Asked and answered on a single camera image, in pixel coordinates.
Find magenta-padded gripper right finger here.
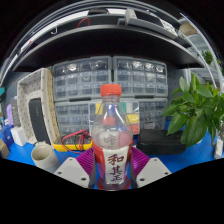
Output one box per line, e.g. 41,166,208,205
128,146,173,189

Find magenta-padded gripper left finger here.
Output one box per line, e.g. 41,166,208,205
53,147,98,189

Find clear red-capped drink bottle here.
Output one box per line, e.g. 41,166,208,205
91,83,134,191

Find yellow multimeter with red leads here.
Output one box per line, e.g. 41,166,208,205
52,129,94,154

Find white and grey mug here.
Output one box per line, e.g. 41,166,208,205
30,141,61,174

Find black flat carrying case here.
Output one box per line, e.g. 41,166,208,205
137,129,186,156

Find grey small-parts drawer cabinet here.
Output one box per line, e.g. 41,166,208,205
138,98,168,131
52,55,113,101
112,55,169,98
54,99,98,136

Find clear organizer box coloured parts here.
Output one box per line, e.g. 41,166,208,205
89,101,140,136

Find black zippered case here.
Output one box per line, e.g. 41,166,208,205
28,97,53,145

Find white power adapter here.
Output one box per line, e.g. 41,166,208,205
214,138,224,160

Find green potted plant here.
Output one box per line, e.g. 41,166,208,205
162,72,224,149

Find dark grey flat box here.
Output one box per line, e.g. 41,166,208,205
10,96,22,128

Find white perforated tray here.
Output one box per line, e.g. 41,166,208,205
16,67,61,146

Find dark workbench shelf unit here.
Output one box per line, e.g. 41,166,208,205
3,4,208,73

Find white wire shelf unit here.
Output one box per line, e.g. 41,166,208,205
179,13,224,101

